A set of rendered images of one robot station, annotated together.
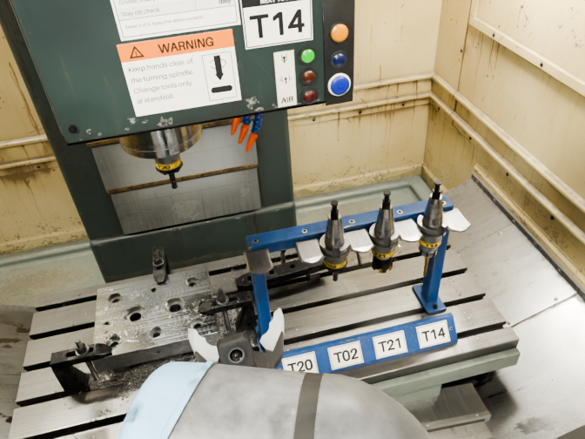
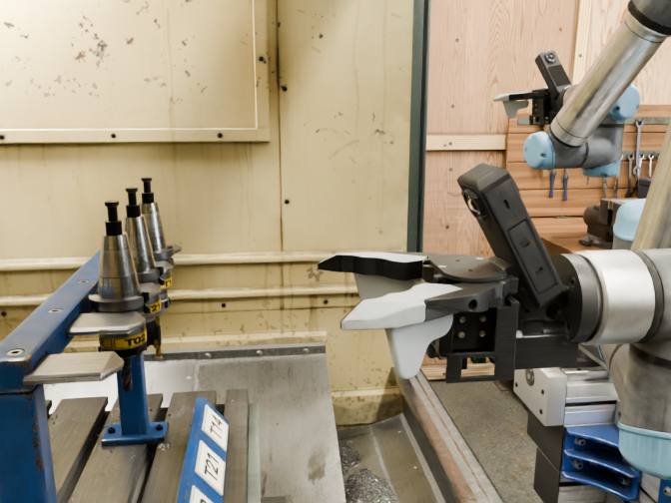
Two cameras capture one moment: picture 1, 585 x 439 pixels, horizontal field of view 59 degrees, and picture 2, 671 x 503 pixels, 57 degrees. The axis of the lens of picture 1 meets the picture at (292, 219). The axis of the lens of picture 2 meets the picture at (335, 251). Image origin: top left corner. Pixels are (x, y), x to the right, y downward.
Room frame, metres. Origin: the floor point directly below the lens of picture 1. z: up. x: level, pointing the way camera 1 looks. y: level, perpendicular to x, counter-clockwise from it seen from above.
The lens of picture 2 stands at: (0.52, 0.55, 1.43)
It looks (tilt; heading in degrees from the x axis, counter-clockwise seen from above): 13 degrees down; 274
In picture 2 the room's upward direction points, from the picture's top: straight up
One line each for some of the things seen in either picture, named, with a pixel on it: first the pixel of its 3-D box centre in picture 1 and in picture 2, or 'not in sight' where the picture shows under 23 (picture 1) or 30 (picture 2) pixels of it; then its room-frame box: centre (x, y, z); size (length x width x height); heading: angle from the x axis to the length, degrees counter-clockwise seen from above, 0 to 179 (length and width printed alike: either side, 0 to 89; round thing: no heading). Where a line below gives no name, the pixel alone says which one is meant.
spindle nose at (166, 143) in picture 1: (155, 110); not in sight; (0.89, 0.24, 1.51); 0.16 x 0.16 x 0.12
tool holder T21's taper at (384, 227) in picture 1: (385, 219); (135, 242); (0.82, -0.19, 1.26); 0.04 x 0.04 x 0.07
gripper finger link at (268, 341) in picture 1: (276, 339); (372, 287); (0.52, 0.04, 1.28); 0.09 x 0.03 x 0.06; 155
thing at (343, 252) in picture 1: (334, 246); (120, 303); (0.80, -0.09, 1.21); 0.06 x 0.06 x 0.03
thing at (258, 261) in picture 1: (258, 262); (80, 366); (0.77, 0.08, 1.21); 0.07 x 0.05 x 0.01; 11
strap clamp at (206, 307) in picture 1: (227, 309); not in sight; (0.86, 0.18, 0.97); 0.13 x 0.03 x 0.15; 101
